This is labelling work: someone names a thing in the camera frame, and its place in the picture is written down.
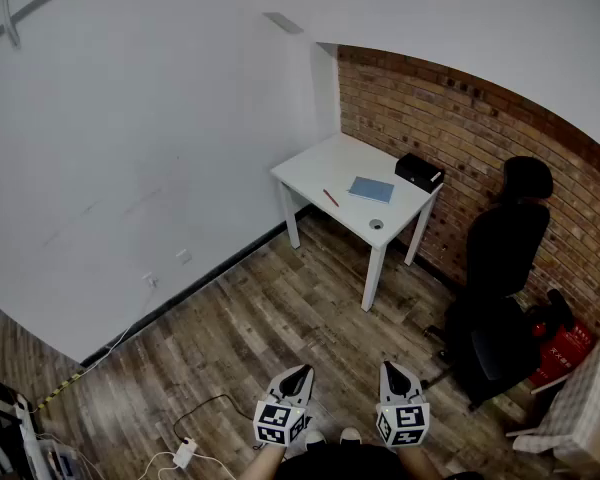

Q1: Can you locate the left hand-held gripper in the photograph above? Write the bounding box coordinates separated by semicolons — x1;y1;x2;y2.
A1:
252;365;316;448

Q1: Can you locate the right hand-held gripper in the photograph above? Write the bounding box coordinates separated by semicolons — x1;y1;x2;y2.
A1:
375;361;430;448

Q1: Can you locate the blue notebook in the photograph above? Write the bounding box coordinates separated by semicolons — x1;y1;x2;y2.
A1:
347;176;396;205

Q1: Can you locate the black office chair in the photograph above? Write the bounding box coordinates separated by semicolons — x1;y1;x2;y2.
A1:
427;156;555;412

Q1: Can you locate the white square table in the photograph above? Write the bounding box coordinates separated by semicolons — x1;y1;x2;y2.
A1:
269;132;444;313

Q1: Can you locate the person's black clothing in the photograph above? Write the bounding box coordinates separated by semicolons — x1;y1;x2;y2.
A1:
274;442;481;480

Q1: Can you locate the red fire extinguisher box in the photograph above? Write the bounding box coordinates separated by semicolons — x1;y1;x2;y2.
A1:
527;317;596;389

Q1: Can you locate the checkered cloth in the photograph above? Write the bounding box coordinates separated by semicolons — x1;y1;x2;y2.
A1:
512;331;600;474

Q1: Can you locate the black metal box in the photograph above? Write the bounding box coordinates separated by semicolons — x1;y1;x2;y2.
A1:
394;153;446;193

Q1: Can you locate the yellow black floor tape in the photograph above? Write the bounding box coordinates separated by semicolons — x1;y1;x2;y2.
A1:
37;371;85;410

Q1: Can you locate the white cable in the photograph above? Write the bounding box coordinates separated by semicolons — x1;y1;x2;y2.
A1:
82;280;156;369

